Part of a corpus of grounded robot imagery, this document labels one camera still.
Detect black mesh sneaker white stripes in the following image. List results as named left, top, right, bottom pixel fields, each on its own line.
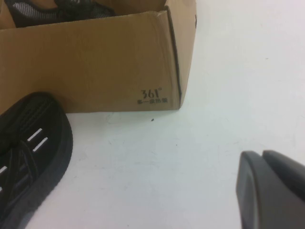
left=4, top=0, right=115, bottom=28
left=0, top=91, right=73, bottom=217

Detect brown cardboard shoe box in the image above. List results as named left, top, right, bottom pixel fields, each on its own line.
left=0, top=0, right=198, bottom=113

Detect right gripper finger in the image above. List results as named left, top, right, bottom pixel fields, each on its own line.
left=235, top=149, right=305, bottom=229

